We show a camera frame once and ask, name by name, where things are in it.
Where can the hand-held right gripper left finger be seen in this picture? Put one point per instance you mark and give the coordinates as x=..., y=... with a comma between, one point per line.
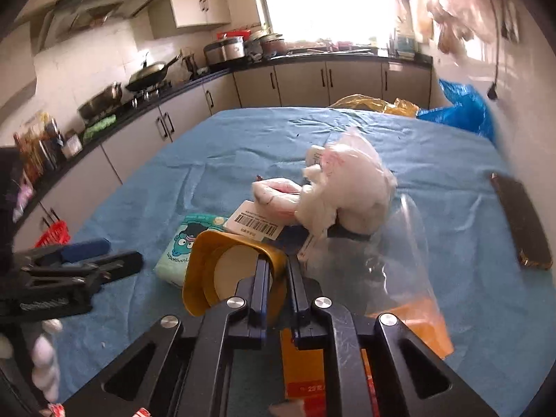
x=260, y=278

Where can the gas stove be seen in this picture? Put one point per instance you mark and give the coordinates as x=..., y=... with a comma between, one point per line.
x=147, y=94

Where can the steel cooking pot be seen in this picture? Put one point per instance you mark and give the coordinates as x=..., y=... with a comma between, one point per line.
x=100, y=102

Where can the steel range hood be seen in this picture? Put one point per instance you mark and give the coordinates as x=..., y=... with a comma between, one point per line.
x=100, y=8

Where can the white barcode label card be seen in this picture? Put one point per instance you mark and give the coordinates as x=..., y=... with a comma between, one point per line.
x=252, y=221

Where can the lidded steel pot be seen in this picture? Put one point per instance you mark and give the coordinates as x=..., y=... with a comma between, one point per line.
x=267, y=45

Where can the pink white crumpled wrapper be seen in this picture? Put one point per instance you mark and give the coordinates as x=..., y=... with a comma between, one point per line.
x=273, y=200

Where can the green cloth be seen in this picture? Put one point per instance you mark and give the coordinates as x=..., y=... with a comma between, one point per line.
x=100, y=127

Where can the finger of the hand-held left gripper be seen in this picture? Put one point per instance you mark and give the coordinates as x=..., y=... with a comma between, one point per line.
x=117, y=265
x=82, y=249

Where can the blue tablecloth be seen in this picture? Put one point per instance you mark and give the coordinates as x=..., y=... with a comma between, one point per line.
x=173, y=173

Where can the person's left hand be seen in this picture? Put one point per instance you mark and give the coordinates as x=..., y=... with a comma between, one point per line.
x=45, y=356

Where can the bright window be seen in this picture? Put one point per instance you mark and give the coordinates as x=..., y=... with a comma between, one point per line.
x=325, y=4

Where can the white plastic bag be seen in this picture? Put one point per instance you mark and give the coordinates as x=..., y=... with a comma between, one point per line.
x=347, y=191

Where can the cream base cabinets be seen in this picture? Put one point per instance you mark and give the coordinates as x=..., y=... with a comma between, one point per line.
x=299, y=82

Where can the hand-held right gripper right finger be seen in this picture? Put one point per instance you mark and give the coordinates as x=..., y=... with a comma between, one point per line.
x=295, y=286

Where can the clear zip bag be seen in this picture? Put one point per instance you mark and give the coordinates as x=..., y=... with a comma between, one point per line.
x=391, y=260

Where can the green cartoon tissue packet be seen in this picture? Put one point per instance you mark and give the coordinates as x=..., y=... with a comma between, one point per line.
x=178, y=252

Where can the yellow plastic container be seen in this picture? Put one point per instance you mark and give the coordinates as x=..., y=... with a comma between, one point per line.
x=208, y=247

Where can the red plastic basket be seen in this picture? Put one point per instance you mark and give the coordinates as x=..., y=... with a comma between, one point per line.
x=54, y=232

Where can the black wok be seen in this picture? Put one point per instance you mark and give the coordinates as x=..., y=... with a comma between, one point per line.
x=147, y=76

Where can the group of condiment bottles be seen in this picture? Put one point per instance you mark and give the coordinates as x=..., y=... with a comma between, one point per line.
x=43, y=147

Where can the dark smartphone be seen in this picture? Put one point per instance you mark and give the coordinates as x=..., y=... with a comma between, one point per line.
x=521, y=221

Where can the red box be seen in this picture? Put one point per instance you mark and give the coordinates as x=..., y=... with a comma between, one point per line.
x=234, y=34

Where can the silver rice cooker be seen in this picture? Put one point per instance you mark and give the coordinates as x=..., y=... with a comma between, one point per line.
x=223, y=52

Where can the blue plastic bag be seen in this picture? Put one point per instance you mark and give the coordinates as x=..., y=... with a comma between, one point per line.
x=464, y=113

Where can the yellow plastic bag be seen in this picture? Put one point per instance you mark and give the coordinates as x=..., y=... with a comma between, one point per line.
x=369, y=103

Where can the orange cardboard box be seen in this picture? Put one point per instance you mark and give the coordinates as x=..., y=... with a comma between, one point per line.
x=304, y=369

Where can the black kitchen counter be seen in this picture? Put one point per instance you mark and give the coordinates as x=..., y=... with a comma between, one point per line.
x=195, y=81

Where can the hanging plastic bags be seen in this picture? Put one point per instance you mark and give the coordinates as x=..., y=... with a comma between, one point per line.
x=456, y=8

